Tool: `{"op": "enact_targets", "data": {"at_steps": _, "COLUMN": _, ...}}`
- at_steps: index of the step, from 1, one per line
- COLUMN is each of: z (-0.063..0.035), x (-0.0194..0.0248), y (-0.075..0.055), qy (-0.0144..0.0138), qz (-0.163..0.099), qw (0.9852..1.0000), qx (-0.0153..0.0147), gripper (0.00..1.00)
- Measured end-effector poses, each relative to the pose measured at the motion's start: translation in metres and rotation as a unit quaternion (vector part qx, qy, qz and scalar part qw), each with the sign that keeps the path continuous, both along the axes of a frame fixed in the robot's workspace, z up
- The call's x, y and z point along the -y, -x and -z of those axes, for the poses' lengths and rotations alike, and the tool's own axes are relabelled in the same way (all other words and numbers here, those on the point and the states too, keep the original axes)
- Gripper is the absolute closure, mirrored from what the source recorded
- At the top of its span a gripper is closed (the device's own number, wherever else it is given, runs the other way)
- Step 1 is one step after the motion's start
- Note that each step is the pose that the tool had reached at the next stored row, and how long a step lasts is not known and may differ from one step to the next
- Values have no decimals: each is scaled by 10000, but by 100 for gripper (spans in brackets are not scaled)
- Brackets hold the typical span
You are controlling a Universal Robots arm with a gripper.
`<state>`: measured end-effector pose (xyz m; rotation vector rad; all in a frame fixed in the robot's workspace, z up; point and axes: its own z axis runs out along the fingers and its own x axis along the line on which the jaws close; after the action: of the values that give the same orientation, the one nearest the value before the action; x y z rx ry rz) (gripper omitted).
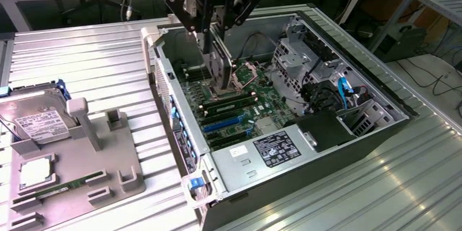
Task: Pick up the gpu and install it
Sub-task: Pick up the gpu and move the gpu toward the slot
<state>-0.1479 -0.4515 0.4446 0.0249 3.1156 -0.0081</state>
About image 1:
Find black graphics card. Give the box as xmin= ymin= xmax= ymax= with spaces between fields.
xmin=186 ymin=22 xmax=235 ymax=91

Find black office chair base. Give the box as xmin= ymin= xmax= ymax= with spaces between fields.
xmin=59 ymin=0 xmax=146 ymax=24

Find black RAM slot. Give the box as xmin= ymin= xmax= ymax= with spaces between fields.
xmin=184 ymin=71 xmax=213 ymax=82
xmin=183 ymin=65 xmax=209 ymax=75
xmin=199 ymin=92 xmax=254 ymax=107

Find open metal socket cover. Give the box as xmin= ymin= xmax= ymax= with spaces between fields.
xmin=230 ymin=60 xmax=267 ymax=91

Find silver metal drive cage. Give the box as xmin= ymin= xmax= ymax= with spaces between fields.
xmin=270 ymin=36 xmax=349 ymax=108

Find CPU socket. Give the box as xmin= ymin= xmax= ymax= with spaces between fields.
xmin=207 ymin=84 xmax=239 ymax=100

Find green motherboard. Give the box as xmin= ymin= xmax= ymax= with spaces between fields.
xmin=179 ymin=57 xmax=301 ymax=152

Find green RAM stick in slot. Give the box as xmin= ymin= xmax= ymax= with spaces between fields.
xmin=203 ymin=98 xmax=258 ymax=116

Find blue plastic disk carrier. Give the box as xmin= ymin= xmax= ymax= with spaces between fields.
xmin=0 ymin=78 xmax=75 ymax=102

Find silver chipset heatsink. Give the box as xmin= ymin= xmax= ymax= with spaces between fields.
xmin=254 ymin=118 xmax=282 ymax=135

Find black box device on floor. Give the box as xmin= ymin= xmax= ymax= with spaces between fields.
xmin=377 ymin=24 xmax=429 ymax=63

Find blue expansion slot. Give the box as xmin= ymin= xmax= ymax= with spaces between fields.
xmin=202 ymin=117 xmax=243 ymax=134

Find black expansion slot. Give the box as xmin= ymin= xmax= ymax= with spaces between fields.
xmin=210 ymin=131 xmax=254 ymax=148

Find black plastic shroud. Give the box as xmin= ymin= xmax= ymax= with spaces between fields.
xmin=283 ymin=110 xmax=357 ymax=154

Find silver perforated disk bay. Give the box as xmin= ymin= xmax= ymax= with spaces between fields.
xmin=335 ymin=98 xmax=395 ymax=137

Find silver hard disk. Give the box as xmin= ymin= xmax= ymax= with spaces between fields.
xmin=0 ymin=87 xmax=74 ymax=146

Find silver power supply with label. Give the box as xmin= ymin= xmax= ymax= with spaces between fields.
xmin=211 ymin=126 xmax=319 ymax=194

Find grey parts rack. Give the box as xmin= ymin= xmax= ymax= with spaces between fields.
xmin=6 ymin=97 xmax=147 ymax=231

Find blue case latch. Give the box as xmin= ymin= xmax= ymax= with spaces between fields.
xmin=187 ymin=177 xmax=206 ymax=190

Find open black PC case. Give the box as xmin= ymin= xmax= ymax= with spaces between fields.
xmin=140 ymin=10 xmax=422 ymax=231

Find silver CPU chip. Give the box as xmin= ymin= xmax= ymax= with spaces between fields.
xmin=19 ymin=157 xmax=52 ymax=186

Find green RAM stick on rack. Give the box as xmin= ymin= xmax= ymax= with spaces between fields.
xmin=22 ymin=175 xmax=96 ymax=197

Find black looped wire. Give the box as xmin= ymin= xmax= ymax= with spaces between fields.
xmin=239 ymin=31 xmax=282 ymax=61

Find black wire bundle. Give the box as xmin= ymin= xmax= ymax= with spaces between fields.
xmin=301 ymin=79 xmax=373 ymax=113

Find blue SATA wire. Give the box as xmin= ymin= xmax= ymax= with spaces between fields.
xmin=335 ymin=76 xmax=353 ymax=111

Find grey metal shelf frame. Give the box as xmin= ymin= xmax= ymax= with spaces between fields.
xmin=371 ymin=0 xmax=462 ymax=54

